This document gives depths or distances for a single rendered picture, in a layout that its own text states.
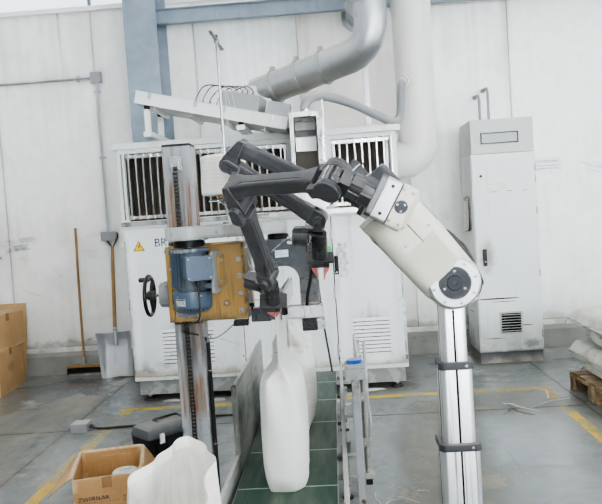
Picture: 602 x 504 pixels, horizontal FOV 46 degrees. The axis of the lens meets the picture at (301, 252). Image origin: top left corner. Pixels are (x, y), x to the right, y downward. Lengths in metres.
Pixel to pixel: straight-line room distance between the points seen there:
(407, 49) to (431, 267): 4.09
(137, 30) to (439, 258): 5.14
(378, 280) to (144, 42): 3.06
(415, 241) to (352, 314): 3.62
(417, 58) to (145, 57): 2.46
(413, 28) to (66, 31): 3.42
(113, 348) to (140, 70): 2.63
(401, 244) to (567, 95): 5.38
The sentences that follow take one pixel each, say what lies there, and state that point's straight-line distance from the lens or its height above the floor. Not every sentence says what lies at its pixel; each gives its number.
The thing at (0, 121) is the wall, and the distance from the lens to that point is 7.67.
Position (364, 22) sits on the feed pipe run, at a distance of 5.22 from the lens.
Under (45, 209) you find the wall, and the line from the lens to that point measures 7.44.
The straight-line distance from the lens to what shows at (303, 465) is 2.80.
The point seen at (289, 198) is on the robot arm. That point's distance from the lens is 2.53.
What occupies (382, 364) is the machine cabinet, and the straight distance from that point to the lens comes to 5.72.
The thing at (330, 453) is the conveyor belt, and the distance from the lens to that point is 3.21.
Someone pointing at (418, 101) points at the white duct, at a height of 2.30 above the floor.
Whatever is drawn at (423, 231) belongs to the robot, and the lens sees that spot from 2.04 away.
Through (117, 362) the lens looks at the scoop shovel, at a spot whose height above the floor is 0.14.
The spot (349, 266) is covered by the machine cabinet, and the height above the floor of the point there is 1.00.
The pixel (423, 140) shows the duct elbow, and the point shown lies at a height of 1.98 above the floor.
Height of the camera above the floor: 1.43
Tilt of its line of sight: 3 degrees down
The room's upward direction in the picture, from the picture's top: 4 degrees counter-clockwise
